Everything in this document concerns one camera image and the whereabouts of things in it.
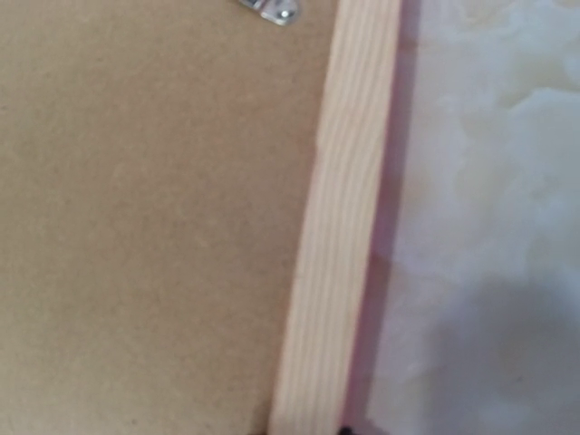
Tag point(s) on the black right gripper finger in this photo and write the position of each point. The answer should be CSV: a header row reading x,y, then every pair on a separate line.
x,y
346,431

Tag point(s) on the pink wooden picture frame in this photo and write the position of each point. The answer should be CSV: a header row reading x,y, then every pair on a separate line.
x,y
325,301

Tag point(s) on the brown backing board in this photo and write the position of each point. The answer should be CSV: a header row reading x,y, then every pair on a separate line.
x,y
155,159

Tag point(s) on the metal turn clip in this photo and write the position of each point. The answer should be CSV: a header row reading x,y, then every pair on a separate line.
x,y
279,12

